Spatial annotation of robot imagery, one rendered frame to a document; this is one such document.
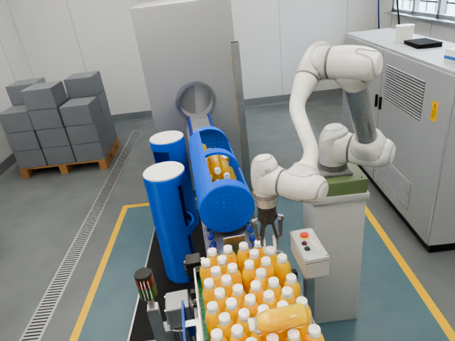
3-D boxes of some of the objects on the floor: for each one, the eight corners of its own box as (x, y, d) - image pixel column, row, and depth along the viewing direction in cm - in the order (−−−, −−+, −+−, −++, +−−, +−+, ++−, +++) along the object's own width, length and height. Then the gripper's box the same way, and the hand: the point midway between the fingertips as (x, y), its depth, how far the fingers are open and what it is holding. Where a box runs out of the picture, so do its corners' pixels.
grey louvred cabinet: (379, 143, 484) (389, 27, 418) (489, 247, 292) (539, 63, 226) (338, 147, 484) (342, 33, 419) (421, 254, 293) (452, 74, 227)
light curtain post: (254, 222, 357) (237, 40, 279) (255, 225, 351) (238, 42, 274) (248, 223, 356) (229, 42, 279) (249, 226, 351) (231, 42, 273)
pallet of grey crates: (120, 146, 577) (100, 70, 522) (107, 168, 505) (82, 84, 451) (45, 154, 578) (17, 80, 524) (22, 178, 507) (-13, 95, 453)
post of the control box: (311, 395, 205) (311, 257, 159) (314, 402, 201) (314, 263, 156) (305, 396, 204) (302, 259, 159) (307, 403, 201) (305, 265, 155)
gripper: (284, 195, 148) (286, 241, 159) (244, 203, 147) (248, 249, 158) (290, 205, 142) (291, 253, 152) (248, 213, 140) (252, 260, 151)
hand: (269, 244), depth 153 cm, fingers closed on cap, 4 cm apart
